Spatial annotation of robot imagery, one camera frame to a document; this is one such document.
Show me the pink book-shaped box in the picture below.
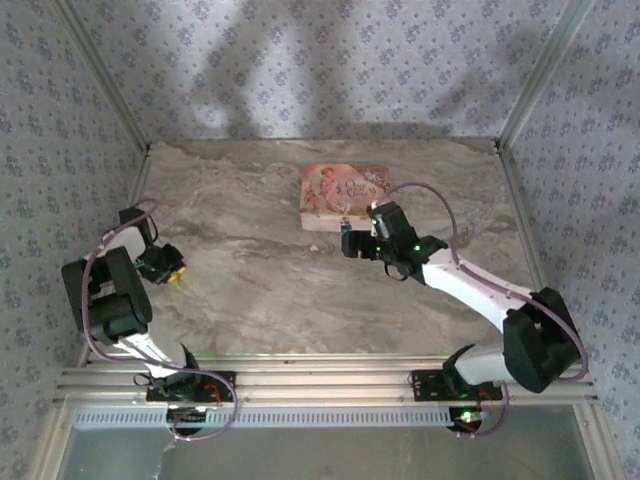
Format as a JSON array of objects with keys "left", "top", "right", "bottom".
[{"left": 298, "top": 162, "right": 392, "bottom": 233}]

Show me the aluminium table side rail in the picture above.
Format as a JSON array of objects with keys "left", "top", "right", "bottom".
[
  {"left": 77, "top": 144, "right": 154, "bottom": 364},
  {"left": 496, "top": 144, "right": 574, "bottom": 364}
]

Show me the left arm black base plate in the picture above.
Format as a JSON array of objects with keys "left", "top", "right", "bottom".
[{"left": 146, "top": 370, "right": 238, "bottom": 403}]

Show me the aluminium mounting rail beam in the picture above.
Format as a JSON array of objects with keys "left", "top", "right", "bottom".
[{"left": 54, "top": 352, "right": 599, "bottom": 407}]

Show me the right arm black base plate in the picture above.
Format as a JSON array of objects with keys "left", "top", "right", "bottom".
[{"left": 410, "top": 369, "right": 504, "bottom": 403}]

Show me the grey slotted cable duct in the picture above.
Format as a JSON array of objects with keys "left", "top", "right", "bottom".
[{"left": 74, "top": 405, "right": 469, "bottom": 430}]

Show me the aluminium frame post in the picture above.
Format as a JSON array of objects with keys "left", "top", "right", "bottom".
[
  {"left": 496, "top": 0, "right": 599, "bottom": 150},
  {"left": 51, "top": 0, "right": 153, "bottom": 151},
  {"left": 572, "top": 403, "right": 626, "bottom": 480},
  {"left": 27, "top": 404, "right": 76, "bottom": 480}
]

